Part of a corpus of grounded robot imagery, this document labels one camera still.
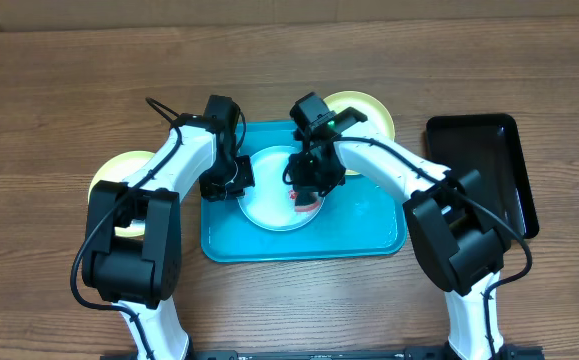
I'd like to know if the orange and dark sponge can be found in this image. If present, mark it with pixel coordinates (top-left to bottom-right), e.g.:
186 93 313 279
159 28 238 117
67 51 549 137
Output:
290 190 322 213

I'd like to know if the light blue plate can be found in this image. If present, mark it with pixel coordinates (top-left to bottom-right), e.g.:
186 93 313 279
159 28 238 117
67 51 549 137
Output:
238 146 324 231

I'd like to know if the green plate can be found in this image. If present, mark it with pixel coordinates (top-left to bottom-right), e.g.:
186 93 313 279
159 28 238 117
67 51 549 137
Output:
88 151 154 238
322 90 396 177

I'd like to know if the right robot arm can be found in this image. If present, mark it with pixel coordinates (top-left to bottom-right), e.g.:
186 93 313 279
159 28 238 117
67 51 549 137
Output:
282 92 542 359

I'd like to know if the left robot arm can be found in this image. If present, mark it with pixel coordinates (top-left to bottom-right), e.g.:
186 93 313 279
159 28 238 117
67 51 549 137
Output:
70 95 255 359

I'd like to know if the teal plastic tray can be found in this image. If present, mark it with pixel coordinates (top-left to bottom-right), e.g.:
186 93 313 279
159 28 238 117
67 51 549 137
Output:
201 121 407 263

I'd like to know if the black rectangular tray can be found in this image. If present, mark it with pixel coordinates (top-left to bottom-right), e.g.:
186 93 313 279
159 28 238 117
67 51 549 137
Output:
426 113 540 239

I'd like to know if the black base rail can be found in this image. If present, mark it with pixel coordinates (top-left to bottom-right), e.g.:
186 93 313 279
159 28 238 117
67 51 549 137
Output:
100 343 545 360

